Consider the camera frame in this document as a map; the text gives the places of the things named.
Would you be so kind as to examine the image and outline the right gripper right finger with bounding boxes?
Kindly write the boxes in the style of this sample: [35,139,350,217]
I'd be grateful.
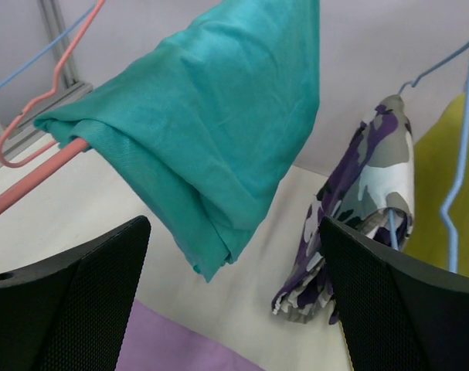
[320,217,469,370]

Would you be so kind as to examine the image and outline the light blue wire hanger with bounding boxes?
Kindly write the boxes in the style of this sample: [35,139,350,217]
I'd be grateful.
[0,1,98,90]

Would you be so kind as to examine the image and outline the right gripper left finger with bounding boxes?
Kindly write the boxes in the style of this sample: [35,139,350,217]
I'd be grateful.
[0,216,151,370]

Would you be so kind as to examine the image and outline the lilac purple trousers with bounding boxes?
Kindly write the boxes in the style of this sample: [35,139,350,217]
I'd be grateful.
[116,301,260,371]

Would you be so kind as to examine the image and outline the olive yellow trousers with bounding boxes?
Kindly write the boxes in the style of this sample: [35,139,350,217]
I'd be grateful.
[404,94,469,277]

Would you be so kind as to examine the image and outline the teal trousers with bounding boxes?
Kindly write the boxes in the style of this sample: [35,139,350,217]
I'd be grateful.
[34,0,320,280]

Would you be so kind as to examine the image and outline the aluminium frame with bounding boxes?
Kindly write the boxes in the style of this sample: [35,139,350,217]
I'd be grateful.
[0,0,94,179]

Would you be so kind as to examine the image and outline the purple white patterned trousers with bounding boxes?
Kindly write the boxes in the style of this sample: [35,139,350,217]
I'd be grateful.
[271,94,415,323]

